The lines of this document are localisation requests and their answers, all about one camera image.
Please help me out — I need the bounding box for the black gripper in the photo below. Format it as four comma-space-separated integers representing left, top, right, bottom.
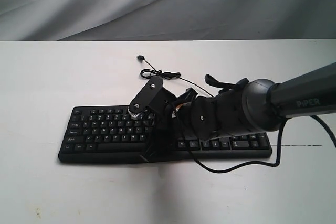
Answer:
143, 97, 179, 157

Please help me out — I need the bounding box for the black Acer keyboard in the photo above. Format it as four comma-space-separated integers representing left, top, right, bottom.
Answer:
58, 105, 272, 164

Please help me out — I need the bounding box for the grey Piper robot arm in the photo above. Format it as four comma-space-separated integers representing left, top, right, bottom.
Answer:
130, 64, 335, 162

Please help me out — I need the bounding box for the grey backdrop cloth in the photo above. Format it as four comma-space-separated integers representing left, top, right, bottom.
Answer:
1, 0, 335, 41

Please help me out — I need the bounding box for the black keyboard USB cable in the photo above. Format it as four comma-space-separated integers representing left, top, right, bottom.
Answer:
136, 55, 213, 98

